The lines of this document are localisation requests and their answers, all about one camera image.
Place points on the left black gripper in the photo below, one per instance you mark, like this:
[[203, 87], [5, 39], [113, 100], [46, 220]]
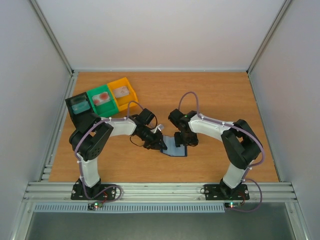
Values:
[[155, 144]]

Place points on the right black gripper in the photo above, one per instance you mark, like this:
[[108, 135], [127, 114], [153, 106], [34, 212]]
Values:
[[185, 139]]

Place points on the blue card holder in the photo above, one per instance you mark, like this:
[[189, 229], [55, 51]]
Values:
[[173, 150]]

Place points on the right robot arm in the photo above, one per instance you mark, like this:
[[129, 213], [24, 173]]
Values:
[[240, 143]]

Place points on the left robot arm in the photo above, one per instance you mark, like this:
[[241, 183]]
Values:
[[91, 135]]

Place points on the card in yellow bin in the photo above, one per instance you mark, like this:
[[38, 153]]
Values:
[[121, 91]]

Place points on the red white card in bin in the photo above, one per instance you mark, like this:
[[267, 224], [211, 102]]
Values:
[[101, 98]]

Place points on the teal card in black bin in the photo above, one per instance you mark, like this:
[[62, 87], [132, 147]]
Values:
[[80, 107]]

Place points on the yellow plastic bin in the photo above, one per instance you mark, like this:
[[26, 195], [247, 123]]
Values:
[[122, 103]]

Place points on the green plastic bin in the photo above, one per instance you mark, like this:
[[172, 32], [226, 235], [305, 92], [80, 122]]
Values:
[[105, 110]]

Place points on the black plastic bin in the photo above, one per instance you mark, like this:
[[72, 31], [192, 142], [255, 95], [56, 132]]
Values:
[[82, 122]]

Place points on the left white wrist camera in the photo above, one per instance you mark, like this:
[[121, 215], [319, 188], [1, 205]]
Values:
[[157, 129]]

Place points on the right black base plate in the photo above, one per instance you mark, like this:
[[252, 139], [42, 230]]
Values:
[[214, 192]]

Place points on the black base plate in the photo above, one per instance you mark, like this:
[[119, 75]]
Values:
[[214, 192], [98, 192]]

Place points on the grey slotted cable duct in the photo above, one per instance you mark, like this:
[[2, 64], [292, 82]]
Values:
[[129, 208]]

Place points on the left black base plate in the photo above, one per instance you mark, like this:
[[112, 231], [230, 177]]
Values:
[[98, 192]]

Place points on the aluminium front rail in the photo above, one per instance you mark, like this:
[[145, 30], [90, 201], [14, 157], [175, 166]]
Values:
[[272, 192]]

